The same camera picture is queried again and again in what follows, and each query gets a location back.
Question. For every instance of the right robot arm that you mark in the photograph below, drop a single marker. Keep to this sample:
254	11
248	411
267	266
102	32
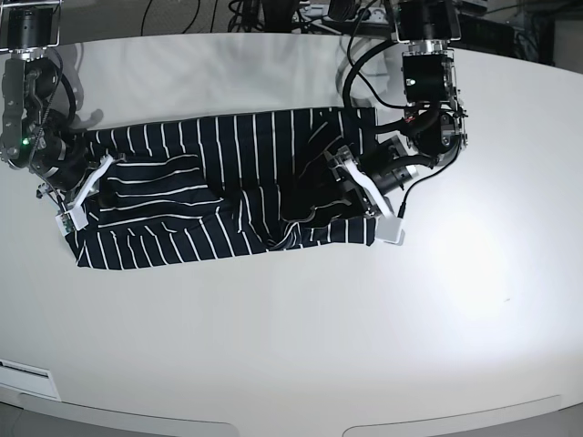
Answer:
39	128

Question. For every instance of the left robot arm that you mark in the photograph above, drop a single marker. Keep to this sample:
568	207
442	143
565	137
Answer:
433	117

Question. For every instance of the white power strip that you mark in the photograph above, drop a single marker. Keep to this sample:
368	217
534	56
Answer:
321	13

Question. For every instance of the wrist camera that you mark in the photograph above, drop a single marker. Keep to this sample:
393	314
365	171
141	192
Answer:
390	230
72	220

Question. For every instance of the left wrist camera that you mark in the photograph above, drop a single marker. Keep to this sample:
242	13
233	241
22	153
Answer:
390	230

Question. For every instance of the white label plate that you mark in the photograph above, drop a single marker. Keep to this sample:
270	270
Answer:
28	380

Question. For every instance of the navy white-striped T-shirt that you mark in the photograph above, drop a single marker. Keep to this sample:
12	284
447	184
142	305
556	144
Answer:
211	188

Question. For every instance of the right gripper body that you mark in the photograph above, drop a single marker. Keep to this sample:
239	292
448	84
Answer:
62	164

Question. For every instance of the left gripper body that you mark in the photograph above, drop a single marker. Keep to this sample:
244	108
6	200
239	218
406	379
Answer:
377	164

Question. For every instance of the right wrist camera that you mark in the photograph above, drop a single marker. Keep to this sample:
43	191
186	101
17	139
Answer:
72	220

